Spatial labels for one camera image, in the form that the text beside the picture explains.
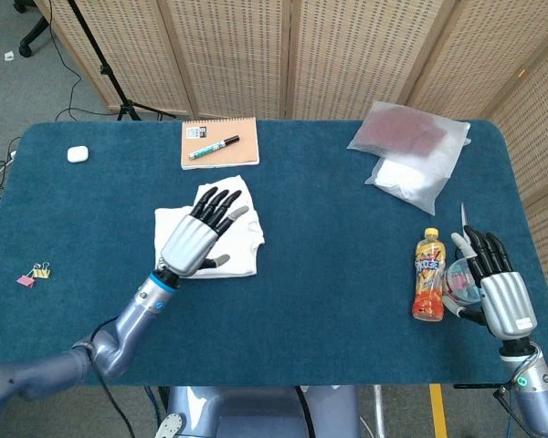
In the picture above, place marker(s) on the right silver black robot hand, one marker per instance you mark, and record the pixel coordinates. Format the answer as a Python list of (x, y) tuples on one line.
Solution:
[(507, 305)]

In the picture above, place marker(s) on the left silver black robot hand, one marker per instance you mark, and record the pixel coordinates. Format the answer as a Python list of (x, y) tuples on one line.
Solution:
[(192, 244)]

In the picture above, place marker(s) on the white t-shirt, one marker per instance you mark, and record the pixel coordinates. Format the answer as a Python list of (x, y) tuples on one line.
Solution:
[(242, 255)]

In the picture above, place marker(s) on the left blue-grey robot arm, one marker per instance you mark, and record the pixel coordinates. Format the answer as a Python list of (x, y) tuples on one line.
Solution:
[(137, 315)]

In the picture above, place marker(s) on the clear cup of colourful clips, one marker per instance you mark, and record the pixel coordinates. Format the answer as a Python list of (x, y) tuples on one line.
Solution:
[(456, 280)]

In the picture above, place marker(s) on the orange drink bottle yellow cap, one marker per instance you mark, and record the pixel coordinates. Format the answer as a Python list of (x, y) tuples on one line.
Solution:
[(430, 278)]

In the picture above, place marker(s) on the green white marker pen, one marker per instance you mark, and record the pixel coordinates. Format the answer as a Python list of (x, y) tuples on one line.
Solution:
[(214, 147)]

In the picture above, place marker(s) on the kraft spiral notebook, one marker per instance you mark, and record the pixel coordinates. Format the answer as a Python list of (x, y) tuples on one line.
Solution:
[(237, 141)]

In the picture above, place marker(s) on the yellow floor tape strip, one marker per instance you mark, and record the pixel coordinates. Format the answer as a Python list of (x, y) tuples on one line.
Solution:
[(438, 410)]

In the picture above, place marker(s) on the white earbuds case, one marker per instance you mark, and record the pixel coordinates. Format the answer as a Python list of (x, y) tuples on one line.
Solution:
[(77, 153)]

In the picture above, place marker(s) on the yellow binder clip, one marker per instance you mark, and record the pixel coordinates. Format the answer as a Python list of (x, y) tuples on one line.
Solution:
[(42, 273)]

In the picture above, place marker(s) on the blue table mat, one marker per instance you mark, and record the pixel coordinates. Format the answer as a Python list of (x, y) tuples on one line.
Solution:
[(324, 333)]

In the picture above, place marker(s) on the frosted bag with white cloth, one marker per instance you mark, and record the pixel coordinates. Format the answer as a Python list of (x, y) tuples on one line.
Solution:
[(406, 180)]

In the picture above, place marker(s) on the white table leg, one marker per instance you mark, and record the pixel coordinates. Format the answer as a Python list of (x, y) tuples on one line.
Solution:
[(379, 410)]

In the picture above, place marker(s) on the pink binder clip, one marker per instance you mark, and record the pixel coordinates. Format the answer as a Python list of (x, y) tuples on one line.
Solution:
[(26, 281)]

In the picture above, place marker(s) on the blue-grey robot torso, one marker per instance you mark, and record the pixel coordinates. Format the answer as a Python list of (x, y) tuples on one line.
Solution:
[(256, 410)]

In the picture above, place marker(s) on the black tripod stand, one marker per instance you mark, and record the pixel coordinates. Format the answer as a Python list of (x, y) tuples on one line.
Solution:
[(105, 70)]

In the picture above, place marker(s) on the frosted bag with maroon cloth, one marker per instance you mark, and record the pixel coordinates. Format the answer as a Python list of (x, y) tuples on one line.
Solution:
[(402, 128)]

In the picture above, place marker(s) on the woven folding screen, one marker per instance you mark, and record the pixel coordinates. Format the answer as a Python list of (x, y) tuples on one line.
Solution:
[(356, 55)]

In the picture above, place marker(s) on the black office chair base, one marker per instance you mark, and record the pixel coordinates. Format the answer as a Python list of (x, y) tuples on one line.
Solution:
[(32, 38)]

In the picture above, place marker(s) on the white paper scrap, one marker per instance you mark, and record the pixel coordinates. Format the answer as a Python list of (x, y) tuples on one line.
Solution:
[(9, 56)]

